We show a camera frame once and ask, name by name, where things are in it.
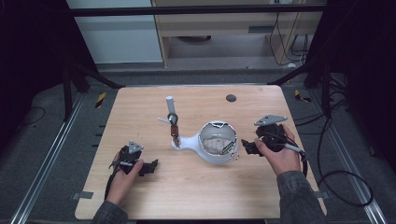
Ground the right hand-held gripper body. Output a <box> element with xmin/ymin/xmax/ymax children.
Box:
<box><xmin>253</xmin><ymin>114</ymin><xmax>289</xmax><ymax>153</ymax></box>

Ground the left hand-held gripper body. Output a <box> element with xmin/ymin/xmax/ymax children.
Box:
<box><xmin>115</xmin><ymin>139</ymin><xmax>145</xmax><ymax>175</ymax></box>

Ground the grey cloth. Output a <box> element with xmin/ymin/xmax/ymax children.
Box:
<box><xmin>203</xmin><ymin>137</ymin><xmax>240</xmax><ymax>161</ymax></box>

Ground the brown braided cord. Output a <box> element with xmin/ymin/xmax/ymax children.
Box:
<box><xmin>167</xmin><ymin>112</ymin><xmax>182</xmax><ymax>148</ymax></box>

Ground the white key stand with bowl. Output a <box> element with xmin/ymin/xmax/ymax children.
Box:
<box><xmin>156</xmin><ymin>95</ymin><xmax>240</xmax><ymax>165</ymax></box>

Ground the person's left hand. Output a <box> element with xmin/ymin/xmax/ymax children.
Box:
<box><xmin>106</xmin><ymin>151</ymin><xmax>145</xmax><ymax>207</ymax></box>

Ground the person's right hand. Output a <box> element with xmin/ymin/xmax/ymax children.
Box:
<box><xmin>253</xmin><ymin>123</ymin><xmax>303</xmax><ymax>177</ymax></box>

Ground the yellow black striped tape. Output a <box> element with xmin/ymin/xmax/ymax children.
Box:
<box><xmin>294</xmin><ymin>89</ymin><xmax>312</xmax><ymax>104</ymax></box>
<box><xmin>94</xmin><ymin>91</ymin><xmax>107</xmax><ymax>109</ymax></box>

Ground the grey tape strip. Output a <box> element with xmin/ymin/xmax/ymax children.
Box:
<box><xmin>72</xmin><ymin>190</ymin><xmax>94</xmax><ymax>201</ymax></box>
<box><xmin>313</xmin><ymin>190</ymin><xmax>331</xmax><ymax>201</ymax></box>

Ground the dark curtain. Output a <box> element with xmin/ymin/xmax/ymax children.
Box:
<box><xmin>306</xmin><ymin>0</ymin><xmax>396</xmax><ymax>172</ymax></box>
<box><xmin>0</xmin><ymin>0</ymin><xmax>94</xmax><ymax>150</ymax></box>

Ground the white cabinet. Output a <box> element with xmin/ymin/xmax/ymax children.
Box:
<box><xmin>66</xmin><ymin>0</ymin><xmax>164</xmax><ymax>65</ymax></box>

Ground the light wooden desk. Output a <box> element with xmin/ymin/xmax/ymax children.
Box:
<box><xmin>150</xmin><ymin>0</ymin><xmax>328</xmax><ymax>68</ymax></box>

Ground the right hand-held gripper cable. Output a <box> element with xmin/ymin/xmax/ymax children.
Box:
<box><xmin>262</xmin><ymin>132</ymin><xmax>309</xmax><ymax>179</ymax></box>

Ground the hand-held gripper cable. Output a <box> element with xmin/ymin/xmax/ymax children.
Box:
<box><xmin>262</xmin><ymin>132</ymin><xmax>309</xmax><ymax>179</ymax></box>
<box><xmin>104</xmin><ymin>155</ymin><xmax>134</xmax><ymax>201</ymax></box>

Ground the left hand-held gripper cable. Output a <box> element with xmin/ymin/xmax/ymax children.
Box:
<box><xmin>104</xmin><ymin>155</ymin><xmax>134</xmax><ymax>201</ymax></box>

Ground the thin black floor cable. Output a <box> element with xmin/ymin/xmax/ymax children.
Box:
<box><xmin>293</xmin><ymin>90</ymin><xmax>349</xmax><ymax>136</ymax></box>
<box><xmin>18</xmin><ymin>105</ymin><xmax>47</xmax><ymax>127</ymax></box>

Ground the black metal frame leg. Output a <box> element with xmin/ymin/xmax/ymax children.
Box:
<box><xmin>61</xmin><ymin>59</ymin><xmax>126</xmax><ymax>123</ymax></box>
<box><xmin>267</xmin><ymin>59</ymin><xmax>333</xmax><ymax>119</ymax></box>

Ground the thick black looped floor cable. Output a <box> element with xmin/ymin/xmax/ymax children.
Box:
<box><xmin>317</xmin><ymin>115</ymin><xmax>375</xmax><ymax>208</ymax></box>

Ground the aluminium floor rail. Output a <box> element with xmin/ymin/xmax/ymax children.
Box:
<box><xmin>311</xmin><ymin>89</ymin><xmax>389</xmax><ymax>224</ymax></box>
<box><xmin>8</xmin><ymin>92</ymin><xmax>86</xmax><ymax>224</ymax></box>

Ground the black hanging cables bundle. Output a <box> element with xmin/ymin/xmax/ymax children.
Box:
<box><xmin>269</xmin><ymin>12</ymin><xmax>310</xmax><ymax>67</ymax></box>

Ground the black horizontal frame bar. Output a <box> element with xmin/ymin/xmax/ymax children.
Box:
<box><xmin>66</xmin><ymin>4</ymin><xmax>329</xmax><ymax>18</ymax></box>

